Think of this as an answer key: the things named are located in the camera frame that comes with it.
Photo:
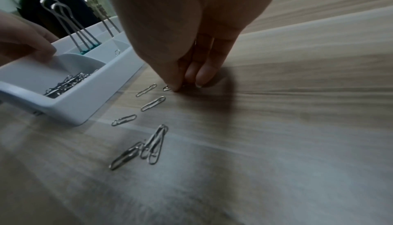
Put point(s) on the person's left hand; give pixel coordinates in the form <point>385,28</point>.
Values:
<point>21,37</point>

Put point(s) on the person's right hand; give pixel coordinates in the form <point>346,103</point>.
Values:
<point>190,12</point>

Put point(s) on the pile of silver paper clips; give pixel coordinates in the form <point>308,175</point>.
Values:
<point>67,83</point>

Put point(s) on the large blue binder clip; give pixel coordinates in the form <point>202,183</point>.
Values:
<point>89,32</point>

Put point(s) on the large teal binder clip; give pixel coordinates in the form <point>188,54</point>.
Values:
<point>92,48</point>

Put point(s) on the large yellow binder clip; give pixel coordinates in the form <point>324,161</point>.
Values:
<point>108,24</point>

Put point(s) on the white compartment tray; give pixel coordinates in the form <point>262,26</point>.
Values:
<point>67,112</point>

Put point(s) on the black kettle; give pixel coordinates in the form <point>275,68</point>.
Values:
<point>46,17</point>

